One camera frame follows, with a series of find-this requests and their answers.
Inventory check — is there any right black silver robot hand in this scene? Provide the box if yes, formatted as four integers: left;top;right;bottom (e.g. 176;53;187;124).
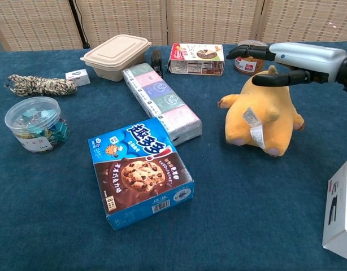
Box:
226;42;347;87

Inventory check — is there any yellow plush toy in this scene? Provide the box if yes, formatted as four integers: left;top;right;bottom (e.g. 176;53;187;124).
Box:
217;64;306;158

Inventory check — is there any clear jar with brown contents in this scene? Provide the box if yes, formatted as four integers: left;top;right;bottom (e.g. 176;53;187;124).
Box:
233;40;270;76

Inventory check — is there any bamboo folding screen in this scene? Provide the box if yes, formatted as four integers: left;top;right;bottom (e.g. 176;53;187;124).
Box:
0;0;347;52

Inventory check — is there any white red cake snack box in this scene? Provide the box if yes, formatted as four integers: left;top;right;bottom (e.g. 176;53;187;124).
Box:
167;42;225;76

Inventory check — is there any pastel tissue multi-pack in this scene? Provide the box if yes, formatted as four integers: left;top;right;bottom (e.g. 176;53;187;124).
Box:
122;63;203;147

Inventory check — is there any white cardboard product box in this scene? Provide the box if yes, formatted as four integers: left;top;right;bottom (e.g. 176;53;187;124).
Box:
322;159;347;263

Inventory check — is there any blue table cloth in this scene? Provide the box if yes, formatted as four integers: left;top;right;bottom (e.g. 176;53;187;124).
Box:
0;41;347;271

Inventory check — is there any beige lidded lunch container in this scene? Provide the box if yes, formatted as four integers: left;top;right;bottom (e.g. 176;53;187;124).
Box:
80;34;153;82

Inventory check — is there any blue chocolate cookie box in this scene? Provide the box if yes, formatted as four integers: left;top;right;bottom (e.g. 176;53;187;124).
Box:
88;117;195;231

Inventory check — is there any small white box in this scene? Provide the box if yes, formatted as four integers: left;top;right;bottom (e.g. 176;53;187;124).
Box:
65;68;91;87

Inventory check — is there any clear jar of binder clips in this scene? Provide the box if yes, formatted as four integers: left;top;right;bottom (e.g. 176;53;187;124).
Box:
4;96;71;154

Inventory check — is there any braided rope bundle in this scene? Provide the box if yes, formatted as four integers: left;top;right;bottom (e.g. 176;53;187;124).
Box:
4;74;78;97

